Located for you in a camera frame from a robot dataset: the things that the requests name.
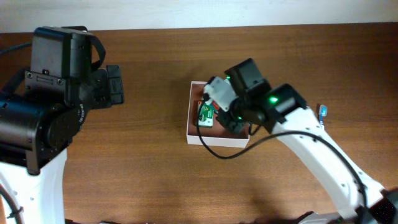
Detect white open cardboard box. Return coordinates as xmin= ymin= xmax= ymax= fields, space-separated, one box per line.
xmin=186 ymin=81 xmax=250 ymax=148

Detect blue white toothbrush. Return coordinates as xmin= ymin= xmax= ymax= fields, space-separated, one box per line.
xmin=318 ymin=105 xmax=328 ymax=127

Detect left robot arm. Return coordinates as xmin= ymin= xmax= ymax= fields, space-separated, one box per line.
xmin=1 ymin=26 xmax=124 ymax=223

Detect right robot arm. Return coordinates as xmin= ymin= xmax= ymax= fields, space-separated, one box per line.
xmin=206 ymin=58 xmax=397 ymax=223

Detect green white soap box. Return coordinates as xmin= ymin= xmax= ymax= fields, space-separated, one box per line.
xmin=198 ymin=101 xmax=214 ymax=128

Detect green red toothpaste tube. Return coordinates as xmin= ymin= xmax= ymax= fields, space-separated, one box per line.
xmin=211 ymin=102 xmax=220 ymax=112

